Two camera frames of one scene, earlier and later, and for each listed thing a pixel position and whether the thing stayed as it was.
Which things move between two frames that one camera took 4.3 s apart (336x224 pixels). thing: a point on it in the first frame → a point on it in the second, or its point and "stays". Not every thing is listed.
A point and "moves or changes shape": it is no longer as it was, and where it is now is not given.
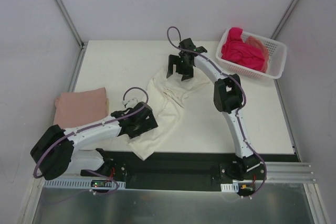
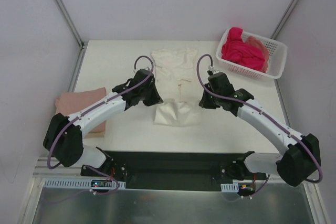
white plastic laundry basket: (277, 55) stays
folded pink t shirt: (73, 109) stays
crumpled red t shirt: (234, 50) stays
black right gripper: (180, 65) → (206, 98)
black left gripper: (143, 123) → (151, 96)
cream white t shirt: (166, 99) moves or changes shape
